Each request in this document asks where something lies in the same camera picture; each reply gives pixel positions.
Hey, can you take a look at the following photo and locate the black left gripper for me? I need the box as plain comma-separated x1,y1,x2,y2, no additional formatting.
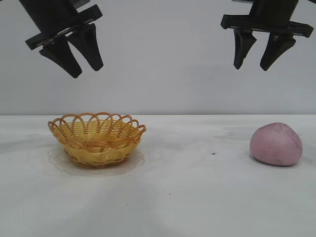
18,0,104,79

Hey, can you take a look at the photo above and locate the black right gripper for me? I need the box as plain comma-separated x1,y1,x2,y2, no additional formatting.
220,0,314,72

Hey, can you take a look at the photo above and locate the yellow woven plastic basket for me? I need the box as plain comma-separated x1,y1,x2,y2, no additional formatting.
47,111,147,169

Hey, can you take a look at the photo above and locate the pink peach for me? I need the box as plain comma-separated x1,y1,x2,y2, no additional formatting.
249,122,303,167

